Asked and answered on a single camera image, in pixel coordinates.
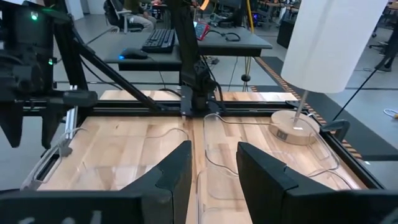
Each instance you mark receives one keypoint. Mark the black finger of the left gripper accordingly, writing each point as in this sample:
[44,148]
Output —
[51,121]
[11,124]

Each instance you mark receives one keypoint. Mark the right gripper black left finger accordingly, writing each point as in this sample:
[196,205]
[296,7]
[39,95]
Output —
[174,174]

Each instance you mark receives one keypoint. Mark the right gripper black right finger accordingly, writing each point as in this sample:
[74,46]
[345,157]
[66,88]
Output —
[261,180]

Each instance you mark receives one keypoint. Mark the clear plastic basket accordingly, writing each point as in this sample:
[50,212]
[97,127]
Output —
[214,124]
[205,186]
[62,146]
[339,177]

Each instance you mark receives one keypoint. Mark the round wooden towel holder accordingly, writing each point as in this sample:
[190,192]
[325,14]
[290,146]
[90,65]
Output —
[289,127]

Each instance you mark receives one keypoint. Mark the black table clamp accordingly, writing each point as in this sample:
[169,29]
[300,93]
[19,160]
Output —
[337,126]

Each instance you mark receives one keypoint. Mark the black computer mouse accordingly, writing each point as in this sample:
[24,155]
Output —
[133,53]

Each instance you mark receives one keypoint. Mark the black office chair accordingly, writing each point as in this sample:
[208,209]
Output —
[116,15]

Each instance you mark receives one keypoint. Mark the person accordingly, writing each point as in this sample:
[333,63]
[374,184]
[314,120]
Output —
[140,15]

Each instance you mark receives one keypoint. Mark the black tripod leg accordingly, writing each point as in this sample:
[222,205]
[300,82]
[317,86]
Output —
[357,93]

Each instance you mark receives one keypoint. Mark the black computer keyboard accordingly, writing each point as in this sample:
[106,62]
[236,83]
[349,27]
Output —
[159,40]

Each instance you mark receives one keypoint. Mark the dark grey desk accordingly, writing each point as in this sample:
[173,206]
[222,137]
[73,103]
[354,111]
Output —
[217,46]

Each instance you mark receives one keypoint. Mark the red handheld device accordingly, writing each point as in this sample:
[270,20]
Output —
[201,30]

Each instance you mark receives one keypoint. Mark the black cabinet box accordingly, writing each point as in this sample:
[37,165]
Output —
[285,32]

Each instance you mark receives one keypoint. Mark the white paper towel roll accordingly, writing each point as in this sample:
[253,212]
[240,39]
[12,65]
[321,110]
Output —
[329,43]

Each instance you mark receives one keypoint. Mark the yellow pole stand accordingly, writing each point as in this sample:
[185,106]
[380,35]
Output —
[249,18]

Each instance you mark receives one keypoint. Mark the silver aluminium bracket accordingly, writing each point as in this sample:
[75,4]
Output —
[71,121]

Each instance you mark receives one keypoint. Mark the black aluminium table frame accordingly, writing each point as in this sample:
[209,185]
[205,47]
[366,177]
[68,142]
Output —
[248,107]

